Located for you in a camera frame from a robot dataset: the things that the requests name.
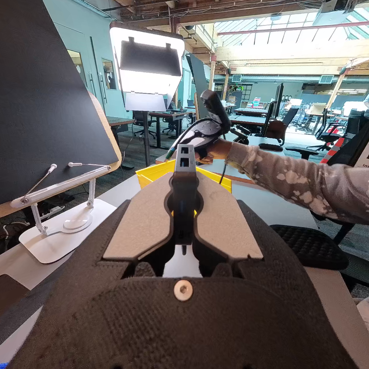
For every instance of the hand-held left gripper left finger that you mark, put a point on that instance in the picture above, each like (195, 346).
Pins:
(141, 224)

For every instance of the studio light panel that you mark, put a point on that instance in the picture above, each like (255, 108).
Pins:
(150, 80)

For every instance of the yellow plastic bin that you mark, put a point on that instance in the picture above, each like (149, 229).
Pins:
(150, 173)

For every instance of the orange white traffic cone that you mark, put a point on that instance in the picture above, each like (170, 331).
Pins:
(334, 150)

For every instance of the black multiport usb hub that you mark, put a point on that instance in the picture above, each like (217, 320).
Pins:
(184, 184)

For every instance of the white tablet stand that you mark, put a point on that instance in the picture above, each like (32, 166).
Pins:
(52, 245)

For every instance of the black monitor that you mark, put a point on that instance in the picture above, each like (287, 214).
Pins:
(279, 98)

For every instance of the ceiling projector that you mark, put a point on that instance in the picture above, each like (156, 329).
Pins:
(331, 14)

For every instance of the black chair armrest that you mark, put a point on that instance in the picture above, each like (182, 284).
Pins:
(311, 245)

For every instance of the black armrest pad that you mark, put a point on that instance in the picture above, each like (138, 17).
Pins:
(271, 147)

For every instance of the person's right forearm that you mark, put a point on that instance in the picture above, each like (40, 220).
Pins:
(288, 181)

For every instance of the framed black white marker sign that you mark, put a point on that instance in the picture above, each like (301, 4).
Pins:
(364, 161)

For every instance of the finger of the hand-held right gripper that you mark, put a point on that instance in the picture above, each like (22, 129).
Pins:
(204, 141)
(190, 134)

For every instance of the person's right hand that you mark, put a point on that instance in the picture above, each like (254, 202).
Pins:
(219, 150)

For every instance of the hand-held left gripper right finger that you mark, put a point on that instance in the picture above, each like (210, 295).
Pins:
(227, 224)

